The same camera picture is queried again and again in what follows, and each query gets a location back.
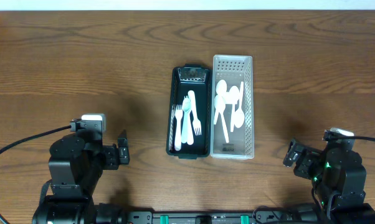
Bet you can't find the white plastic spoon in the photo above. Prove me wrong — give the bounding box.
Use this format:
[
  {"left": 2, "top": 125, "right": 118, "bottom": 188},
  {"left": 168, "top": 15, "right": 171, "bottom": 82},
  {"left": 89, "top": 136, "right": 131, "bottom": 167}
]
[
  {"left": 187, "top": 112, "right": 194, "bottom": 145},
  {"left": 214, "top": 95, "right": 229, "bottom": 143},
  {"left": 234, "top": 82, "right": 245, "bottom": 128},
  {"left": 229, "top": 86, "right": 239, "bottom": 133},
  {"left": 214, "top": 80, "right": 227, "bottom": 124}
]

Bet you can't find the black perforated plastic basket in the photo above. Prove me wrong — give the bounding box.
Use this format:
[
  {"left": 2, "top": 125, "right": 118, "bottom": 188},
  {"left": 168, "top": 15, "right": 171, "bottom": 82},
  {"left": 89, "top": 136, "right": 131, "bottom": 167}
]
[{"left": 166, "top": 64, "right": 212, "bottom": 159}]

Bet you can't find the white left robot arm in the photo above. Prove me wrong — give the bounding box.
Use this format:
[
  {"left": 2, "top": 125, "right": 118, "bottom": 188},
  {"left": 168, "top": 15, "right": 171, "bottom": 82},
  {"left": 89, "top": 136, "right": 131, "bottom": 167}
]
[{"left": 32, "top": 129, "right": 130, "bottom": 224}]

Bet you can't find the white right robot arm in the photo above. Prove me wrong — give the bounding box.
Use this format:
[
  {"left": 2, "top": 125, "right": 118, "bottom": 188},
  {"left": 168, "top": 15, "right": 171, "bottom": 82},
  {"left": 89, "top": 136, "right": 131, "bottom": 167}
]
[{"left": 283, "top": 136, "right": 375, "bottom": 223}]

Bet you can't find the clear perforated plastic basket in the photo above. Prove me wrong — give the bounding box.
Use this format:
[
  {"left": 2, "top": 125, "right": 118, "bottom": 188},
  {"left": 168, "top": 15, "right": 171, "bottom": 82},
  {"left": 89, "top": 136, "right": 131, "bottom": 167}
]
[{"left": 210, "top": 55, "right": 255, "bottom": 160}]

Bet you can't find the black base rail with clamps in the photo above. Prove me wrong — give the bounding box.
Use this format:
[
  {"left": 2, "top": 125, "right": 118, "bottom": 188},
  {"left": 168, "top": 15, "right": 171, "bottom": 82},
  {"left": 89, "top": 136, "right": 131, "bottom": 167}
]
[{"left": 93, "top": 203, "right": 319, "bottom": 224}]

